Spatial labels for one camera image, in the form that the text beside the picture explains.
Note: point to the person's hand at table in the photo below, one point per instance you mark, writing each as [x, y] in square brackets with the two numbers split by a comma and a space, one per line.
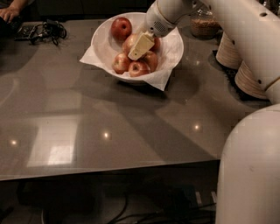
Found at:
[7, 14]

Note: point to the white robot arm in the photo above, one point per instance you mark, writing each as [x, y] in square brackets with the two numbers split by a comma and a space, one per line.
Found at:
[248, 190]

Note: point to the red apple back right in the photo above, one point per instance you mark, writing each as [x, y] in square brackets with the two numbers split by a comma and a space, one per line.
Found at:
[156, 45]

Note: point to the white ceramic bowl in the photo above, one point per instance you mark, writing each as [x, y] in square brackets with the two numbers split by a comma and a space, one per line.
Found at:
[102, 46]

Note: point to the red apple front centre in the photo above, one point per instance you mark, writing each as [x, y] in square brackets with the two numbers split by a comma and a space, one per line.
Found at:
[138, 68]

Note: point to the red apple right middle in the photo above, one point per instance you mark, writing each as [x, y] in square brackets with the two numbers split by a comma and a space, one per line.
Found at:
[151, 59]

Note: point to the black rubber mat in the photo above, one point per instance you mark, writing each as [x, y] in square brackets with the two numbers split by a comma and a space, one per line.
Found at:
[231, 73]

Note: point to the stack of paper plates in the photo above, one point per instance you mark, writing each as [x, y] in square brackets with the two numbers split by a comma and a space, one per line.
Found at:
[227, 55]
[247, 83]

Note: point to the front stack of paper plates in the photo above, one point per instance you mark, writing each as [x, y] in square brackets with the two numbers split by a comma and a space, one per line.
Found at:
[247, 83]

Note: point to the back stack of paper plates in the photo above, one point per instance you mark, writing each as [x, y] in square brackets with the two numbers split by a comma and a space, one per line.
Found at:
[227, 55]

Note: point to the large yellow-red apple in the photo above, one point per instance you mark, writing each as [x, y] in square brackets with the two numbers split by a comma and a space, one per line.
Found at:
[128, 43]

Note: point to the glass jar with cereal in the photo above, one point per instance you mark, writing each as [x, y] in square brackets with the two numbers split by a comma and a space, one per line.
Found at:
[203, 24]

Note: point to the white paper napkin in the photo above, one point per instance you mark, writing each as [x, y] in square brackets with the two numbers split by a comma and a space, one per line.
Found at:
[159, 78]

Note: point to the person's forearm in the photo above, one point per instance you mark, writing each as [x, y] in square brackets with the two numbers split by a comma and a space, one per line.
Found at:
[18, 4]

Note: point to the black device on table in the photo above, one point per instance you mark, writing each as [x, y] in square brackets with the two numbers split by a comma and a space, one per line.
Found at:
[25, 33]

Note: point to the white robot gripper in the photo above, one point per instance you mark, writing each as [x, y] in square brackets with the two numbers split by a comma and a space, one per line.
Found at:
[155, 21]

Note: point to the dark red apple back left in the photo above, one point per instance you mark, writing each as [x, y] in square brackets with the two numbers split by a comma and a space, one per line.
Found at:
[121, 28]

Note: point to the red apple front left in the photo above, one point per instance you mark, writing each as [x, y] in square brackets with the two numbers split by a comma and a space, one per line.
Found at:
[121, 63]

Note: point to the black power adapter on floor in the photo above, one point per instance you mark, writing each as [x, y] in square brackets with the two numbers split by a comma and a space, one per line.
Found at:
[184, 199]

